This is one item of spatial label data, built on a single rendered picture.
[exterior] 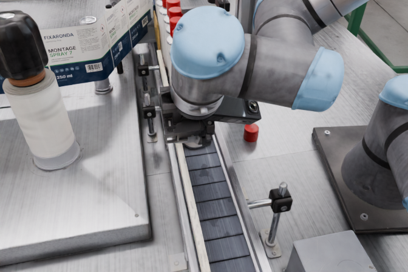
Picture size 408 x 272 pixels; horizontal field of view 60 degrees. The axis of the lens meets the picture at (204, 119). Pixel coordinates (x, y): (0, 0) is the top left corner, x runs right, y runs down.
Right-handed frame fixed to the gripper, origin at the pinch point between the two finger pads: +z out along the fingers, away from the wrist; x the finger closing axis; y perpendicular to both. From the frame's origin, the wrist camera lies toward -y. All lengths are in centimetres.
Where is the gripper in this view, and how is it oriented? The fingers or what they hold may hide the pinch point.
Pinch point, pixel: (199, 134)
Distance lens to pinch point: 69.2
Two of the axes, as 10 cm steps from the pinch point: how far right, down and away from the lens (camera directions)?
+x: 1.7, 9.3, -3.3
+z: -1.0, 3.5, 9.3
